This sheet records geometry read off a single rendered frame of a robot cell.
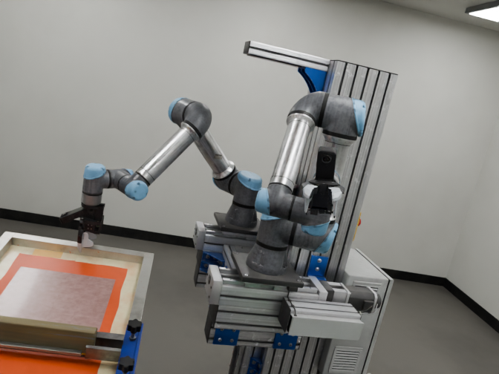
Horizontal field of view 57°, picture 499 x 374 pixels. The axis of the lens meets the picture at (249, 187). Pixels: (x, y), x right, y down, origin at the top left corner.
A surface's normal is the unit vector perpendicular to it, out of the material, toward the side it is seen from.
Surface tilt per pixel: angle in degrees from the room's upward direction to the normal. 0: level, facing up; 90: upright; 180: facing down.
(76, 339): 97
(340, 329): 90
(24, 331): 97
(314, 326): 90
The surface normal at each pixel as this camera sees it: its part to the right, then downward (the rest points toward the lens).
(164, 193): 0.12, 0.24
